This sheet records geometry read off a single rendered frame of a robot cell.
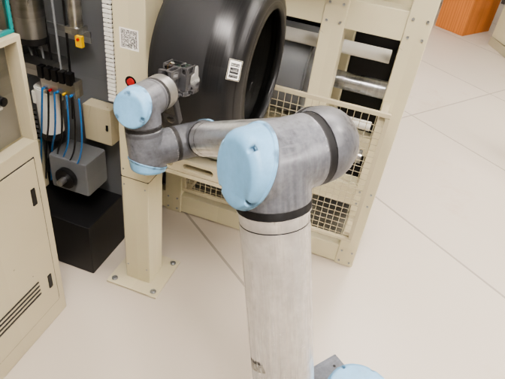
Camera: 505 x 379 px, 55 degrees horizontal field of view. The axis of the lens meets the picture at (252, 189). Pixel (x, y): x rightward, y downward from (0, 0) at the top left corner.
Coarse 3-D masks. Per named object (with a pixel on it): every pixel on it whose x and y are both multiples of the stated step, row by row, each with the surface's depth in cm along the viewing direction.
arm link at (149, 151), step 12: (132, 132) 113; (144, 132) 113; (156, 132) 115; (168, 132) 119; (132, 144) 115; (144, 144) 114; (156, 144) 116; (168, 144) 118; (132, 156) 117; (144, 156) 116; (156, 156) 117; (168, 156) 119; (132, 168) 119; (144, 168) 117; (156, 168) 118
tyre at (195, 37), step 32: (192, 0) 142; (224, 0) 141; (256, 0) 144; (160, 32) 143; (192, 32) 141; (224, 32) 139; (256, 32) 145; (160, 64) 145; (192, 64) 142; (224, 64) 140; (256, 64) 195; (192, 96) 146; (224, 96) 144; (256, 96) 195
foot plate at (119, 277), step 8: (120, 264) 246; (168, 264) 250; (176, 264) 250; (120, 272) 241; (160, 272) 244; (168, 272) 245; (112, 280) 237; (120, 280) 237; (128, 280) 238; (136, 280) 238; (152, 280) 240; (160, 280) 240; (128, 288) 234; (136, 288) 235; (144, 288) 235; (152, 288) 236; (160, 288) 236; (152, 296) 232
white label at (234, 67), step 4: (232, 60) 140; (236, 60) 140; (228, 64) 140; (232, 64) 140; (236, 64) 140; (240, 64) 140; (228, 68) 140; (232, 68) 140; (236, 68) 141; (240, 68) 141; (228, 72) 141; (232, 72) 141; (236, 72) 141; (228, 76) 141; (232, 76) 141; (236, 76) 141; (236, 80) 142
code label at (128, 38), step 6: (120, 30) 167; (126, 30) 166; (132, 30) 165; (120, 36) 168; (126, 36) 167; (132, 36) 167; (120, 42) 169; (126, 42) 169; (132, 42) 168; (138, 42) 167; (126, 48) 170; (132, 48) 169; (138, 48) 168
